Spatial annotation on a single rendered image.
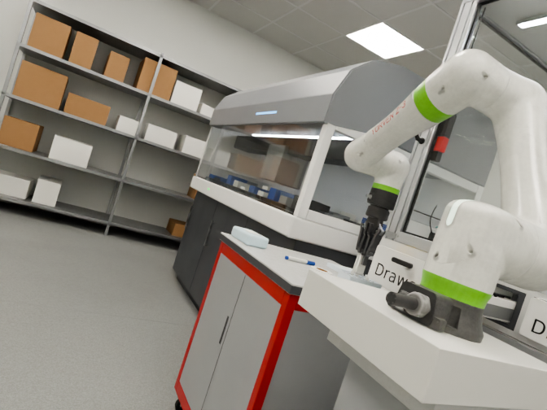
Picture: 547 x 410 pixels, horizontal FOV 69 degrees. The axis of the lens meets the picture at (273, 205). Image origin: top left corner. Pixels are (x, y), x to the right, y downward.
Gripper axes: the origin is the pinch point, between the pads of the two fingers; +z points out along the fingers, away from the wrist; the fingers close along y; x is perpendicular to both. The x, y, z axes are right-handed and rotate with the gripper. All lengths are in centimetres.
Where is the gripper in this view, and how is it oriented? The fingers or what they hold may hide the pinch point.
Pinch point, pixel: (360, 263)
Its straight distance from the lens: 141.7
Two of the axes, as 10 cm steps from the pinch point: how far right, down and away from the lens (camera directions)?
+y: 2.7, 1.2, -9.5
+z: -3.1, 9.5, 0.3
